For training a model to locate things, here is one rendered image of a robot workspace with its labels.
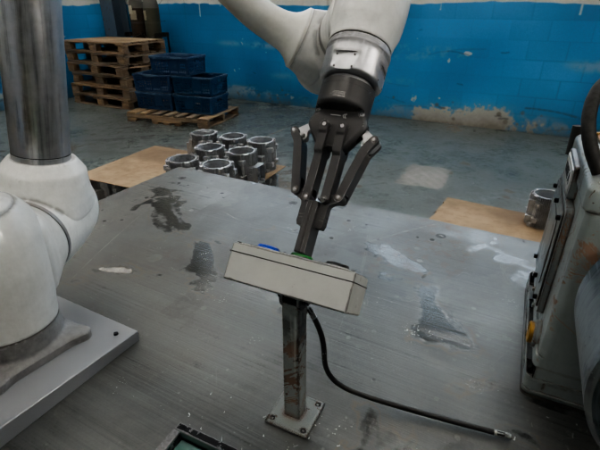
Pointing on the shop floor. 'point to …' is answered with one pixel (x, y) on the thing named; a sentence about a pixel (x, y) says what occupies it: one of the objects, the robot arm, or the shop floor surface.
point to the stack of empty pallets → (102, 89)
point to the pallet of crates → (181, 92)
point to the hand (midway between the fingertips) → (309, 228)
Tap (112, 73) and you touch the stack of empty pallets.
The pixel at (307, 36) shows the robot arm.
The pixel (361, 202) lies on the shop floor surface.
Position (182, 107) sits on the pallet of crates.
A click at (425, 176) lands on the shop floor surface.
